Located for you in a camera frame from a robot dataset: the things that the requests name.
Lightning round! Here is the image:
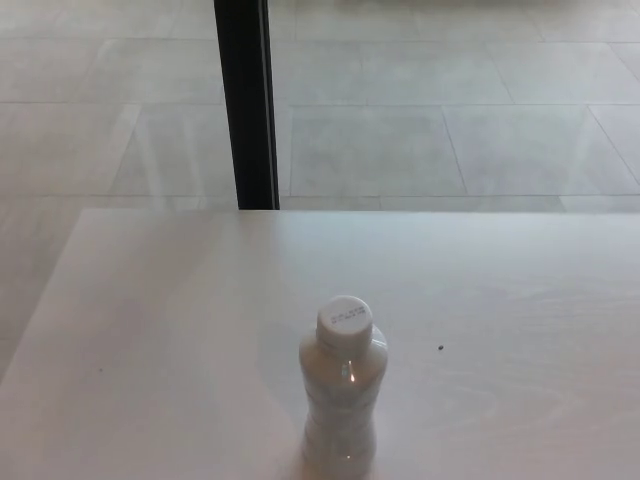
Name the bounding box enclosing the white plastic bottle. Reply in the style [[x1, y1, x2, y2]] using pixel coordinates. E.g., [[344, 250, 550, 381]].
[[298, 328, 390, 480]]

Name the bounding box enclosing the black vertical frame post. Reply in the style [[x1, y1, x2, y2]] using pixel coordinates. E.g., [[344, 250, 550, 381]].
[[213, 0, 281, 211]]

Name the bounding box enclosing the white screw bottle cap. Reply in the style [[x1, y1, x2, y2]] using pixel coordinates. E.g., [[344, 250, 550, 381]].
[[316, 295, 374, 351]]

